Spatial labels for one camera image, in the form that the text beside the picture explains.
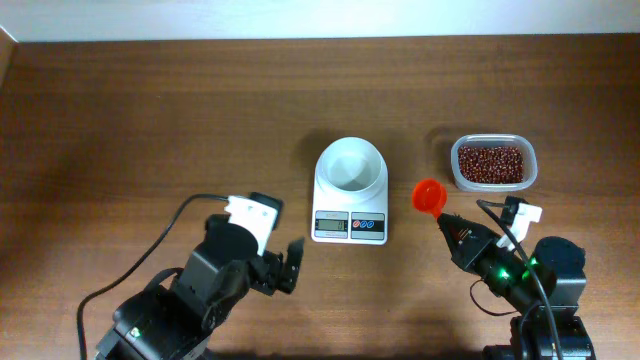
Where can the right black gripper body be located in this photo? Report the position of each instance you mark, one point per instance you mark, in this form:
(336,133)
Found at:
(494,262)

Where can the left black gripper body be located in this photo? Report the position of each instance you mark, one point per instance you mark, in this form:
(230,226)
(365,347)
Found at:
(262,275)

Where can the orange measuring scoop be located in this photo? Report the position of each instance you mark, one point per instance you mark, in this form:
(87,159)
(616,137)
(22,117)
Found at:
(429,196)

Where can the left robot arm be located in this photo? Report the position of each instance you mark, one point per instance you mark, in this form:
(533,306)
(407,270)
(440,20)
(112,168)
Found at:
(175,314)

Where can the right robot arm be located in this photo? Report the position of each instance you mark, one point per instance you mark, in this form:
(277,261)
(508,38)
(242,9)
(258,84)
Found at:
(544,289)

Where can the white digital kitchen scale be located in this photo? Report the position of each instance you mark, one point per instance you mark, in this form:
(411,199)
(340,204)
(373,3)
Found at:
(360,218)

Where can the red beans in container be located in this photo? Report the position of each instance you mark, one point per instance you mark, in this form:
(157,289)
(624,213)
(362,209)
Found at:
(491,165)

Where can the clear plastic container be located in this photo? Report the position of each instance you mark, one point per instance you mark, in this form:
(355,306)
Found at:
(494,140)

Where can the white round bowl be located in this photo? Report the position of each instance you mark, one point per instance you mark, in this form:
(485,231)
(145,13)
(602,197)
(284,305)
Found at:
(350,164)

